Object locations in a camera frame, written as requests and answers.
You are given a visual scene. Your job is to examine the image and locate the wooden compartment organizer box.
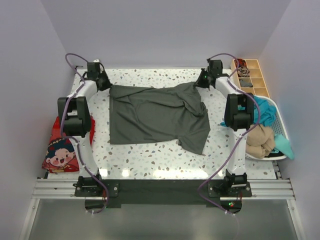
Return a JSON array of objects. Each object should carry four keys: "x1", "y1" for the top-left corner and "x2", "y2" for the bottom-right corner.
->
[{"x1": 230, "y1": 58, "x2": 270, "y2": 98}]

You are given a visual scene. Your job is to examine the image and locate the dark grey t shirt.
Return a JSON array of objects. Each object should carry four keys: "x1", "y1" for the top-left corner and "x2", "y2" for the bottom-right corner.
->
[{"x1": 109, "y1": 82, "x2": 211, "y2": 155}]

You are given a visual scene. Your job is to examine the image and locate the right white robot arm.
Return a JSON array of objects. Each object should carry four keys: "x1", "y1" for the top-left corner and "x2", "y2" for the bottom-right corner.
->
[{"x1": 195, "y1": 59, "x2": 254, "y2": 197}]

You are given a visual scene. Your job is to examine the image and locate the white perforated laundry basket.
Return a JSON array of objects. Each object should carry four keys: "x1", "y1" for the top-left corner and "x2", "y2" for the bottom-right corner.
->
[{"x1": 245, "y1": 95, "x2": 294, "y2": 161}]

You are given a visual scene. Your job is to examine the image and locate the grey rolled socks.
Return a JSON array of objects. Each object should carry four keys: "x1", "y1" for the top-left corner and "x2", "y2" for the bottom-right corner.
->
[{"x1": 239, "y1": 78, "x2": 253, "y2": 88}]

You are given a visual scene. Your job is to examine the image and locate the patterned rolled socks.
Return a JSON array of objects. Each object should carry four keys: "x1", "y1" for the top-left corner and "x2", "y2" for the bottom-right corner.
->
[{"x1": 237, "y1": 67, "x2": 250, "y2": 78}]

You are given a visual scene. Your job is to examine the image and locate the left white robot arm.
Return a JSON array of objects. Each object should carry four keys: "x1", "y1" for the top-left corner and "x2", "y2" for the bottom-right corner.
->
[{"x1": 57, "y1": 60, "x2": 112, "y2": 196}]

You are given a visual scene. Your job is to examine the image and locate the aluminium rail frame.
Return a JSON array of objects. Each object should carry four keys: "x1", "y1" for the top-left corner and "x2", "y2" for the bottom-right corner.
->
[{"x1": 18, "y1": 176, "x2": 82, "y2": 240}]

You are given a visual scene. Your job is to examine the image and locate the red black rolled socks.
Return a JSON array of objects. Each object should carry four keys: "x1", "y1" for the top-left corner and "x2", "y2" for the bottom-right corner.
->
[{"x1": 234, "y1": 58, "x2": 248, "y2": 68}]

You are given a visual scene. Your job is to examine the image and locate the beige t shirt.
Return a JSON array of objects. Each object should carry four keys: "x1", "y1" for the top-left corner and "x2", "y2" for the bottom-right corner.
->
[{"x1": 245, "y1": 124, "x2": 276, "y2": 159}]

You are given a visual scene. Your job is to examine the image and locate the teal t shirt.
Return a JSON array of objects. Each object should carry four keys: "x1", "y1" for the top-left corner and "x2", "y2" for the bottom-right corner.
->
[{"x1": 220, "y1": 97, "x2": 295, "y2": 160}]

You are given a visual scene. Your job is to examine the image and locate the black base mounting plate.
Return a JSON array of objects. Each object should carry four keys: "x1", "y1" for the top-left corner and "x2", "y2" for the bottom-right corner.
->
[{"x1": 73, "y1": 177, "x2": 253, "y2": 210}]

